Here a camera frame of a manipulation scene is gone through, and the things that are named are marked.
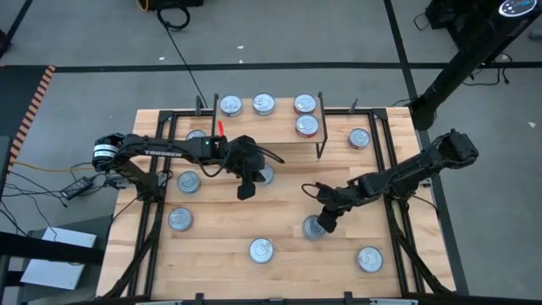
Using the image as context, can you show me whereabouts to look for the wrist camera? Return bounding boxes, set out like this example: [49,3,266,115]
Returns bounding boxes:
[316,210,340,234]
[235,180,258,202]

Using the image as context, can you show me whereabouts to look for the black floor equipment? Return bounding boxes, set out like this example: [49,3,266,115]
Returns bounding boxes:
[412,0,469,33]

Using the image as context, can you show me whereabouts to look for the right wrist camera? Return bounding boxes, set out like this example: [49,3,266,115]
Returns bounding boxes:
[316,210,340,234]

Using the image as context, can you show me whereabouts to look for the black coiled floor cable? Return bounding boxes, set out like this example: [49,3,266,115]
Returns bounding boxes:
[156,3,209,109]

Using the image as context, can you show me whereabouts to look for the black aluminium table frame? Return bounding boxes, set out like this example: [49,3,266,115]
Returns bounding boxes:
[95,95,456,305]

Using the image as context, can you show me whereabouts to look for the black tall column stand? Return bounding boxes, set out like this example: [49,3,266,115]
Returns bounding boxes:
[408,0,542,131]

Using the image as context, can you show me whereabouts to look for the orange black hazard strip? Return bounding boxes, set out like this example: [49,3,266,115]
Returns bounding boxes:
[7,64,58,173]

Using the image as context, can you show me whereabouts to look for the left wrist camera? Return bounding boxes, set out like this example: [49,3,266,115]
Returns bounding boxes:
[235,180,258,202]

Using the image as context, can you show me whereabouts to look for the black beam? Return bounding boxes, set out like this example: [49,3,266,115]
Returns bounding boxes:
[0,230,106,267]

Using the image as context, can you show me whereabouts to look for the black power adapter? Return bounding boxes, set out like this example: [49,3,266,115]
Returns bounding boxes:
[60,176,95,201]

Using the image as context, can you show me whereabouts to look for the teal label tuna can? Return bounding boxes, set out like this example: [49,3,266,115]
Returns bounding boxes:
[176,169,202,196]
[257,163,276,186]
[301,214,327,241]
[252,91,277,117]

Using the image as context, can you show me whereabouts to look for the wooden shelf black metal frame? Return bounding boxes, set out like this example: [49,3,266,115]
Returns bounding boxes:
[210,91,330,161]

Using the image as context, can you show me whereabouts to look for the yellow floor cable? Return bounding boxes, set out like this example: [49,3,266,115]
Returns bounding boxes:
[8,159,97,174]

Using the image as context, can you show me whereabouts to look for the red label seafood can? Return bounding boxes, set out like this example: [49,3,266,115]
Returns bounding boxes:
[292,92,318,116]
[346,126,372,152]
[167,206,195,233]
[294,114,320,139]

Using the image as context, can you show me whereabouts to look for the black floor box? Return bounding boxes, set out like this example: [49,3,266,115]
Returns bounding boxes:
[147,0,204,10]

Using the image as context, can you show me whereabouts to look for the white flat box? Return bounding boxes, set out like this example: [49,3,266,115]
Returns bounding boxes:
[19,226,98,291]

